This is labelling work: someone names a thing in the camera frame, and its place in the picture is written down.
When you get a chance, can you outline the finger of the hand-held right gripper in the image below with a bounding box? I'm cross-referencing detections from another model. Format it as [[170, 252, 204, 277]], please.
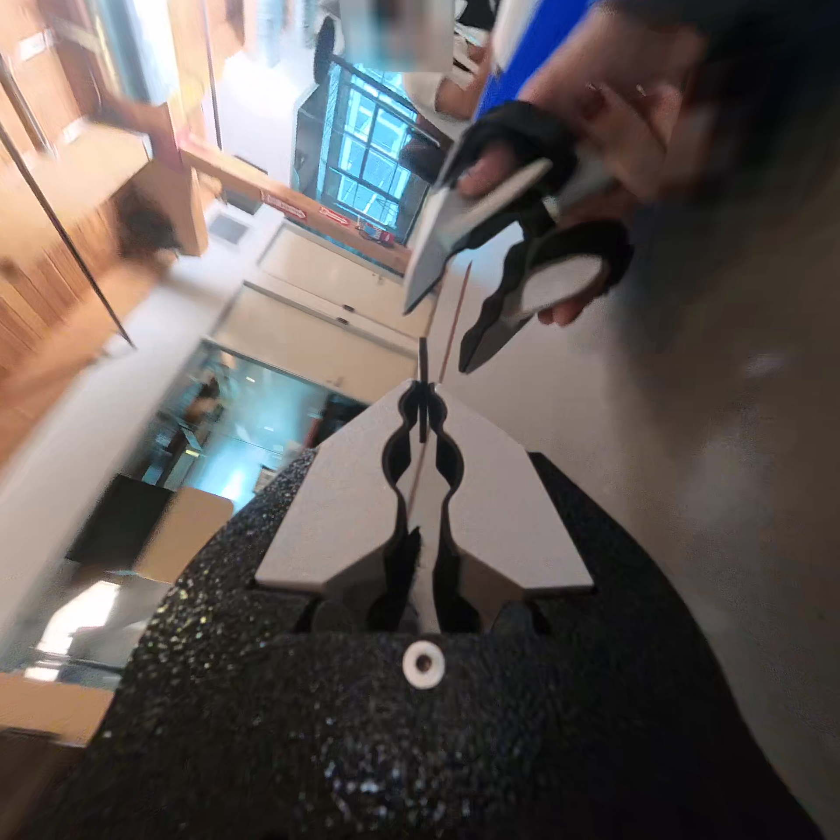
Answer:
[[401, 157, 553, 316], [457, 238, 609, 375]]

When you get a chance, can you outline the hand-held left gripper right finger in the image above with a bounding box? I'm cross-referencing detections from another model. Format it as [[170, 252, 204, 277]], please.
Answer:
[[428, 382, 596, 630]]

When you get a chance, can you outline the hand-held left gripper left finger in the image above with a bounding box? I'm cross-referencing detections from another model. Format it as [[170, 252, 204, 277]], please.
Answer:
[[253, 379, 425, 627]]

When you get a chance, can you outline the blue plastic bin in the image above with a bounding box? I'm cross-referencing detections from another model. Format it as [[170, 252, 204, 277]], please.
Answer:
[[471, 0, 599, 123]]

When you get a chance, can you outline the person's right forearm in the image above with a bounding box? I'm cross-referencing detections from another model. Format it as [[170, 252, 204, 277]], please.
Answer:
[[604, 0, 840, 198]]

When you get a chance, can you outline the person's right hand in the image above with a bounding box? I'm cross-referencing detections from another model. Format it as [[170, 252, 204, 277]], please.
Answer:
[[456, 7, 719, 329]]

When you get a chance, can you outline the black office chair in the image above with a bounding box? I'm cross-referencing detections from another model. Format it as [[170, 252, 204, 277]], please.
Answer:
[[399, 130, 448, 186]]

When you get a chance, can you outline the white door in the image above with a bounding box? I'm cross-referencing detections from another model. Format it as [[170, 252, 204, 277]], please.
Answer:
[[258, 218, 406, 311], [215, 281, 422, 389]]

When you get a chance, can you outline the tan rounded board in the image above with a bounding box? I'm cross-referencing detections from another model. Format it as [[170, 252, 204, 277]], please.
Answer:
[[133, 484, 235, 586]]

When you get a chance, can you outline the black square panel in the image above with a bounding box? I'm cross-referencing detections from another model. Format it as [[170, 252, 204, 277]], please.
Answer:
[[64, 472, 176, 567]]

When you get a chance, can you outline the wooden post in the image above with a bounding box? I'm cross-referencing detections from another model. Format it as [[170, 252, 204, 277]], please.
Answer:
[[179, 146, 412, 274]]

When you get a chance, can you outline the wall vent grille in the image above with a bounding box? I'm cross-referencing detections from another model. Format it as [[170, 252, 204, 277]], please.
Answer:
[[209, 209, 255, 245]]

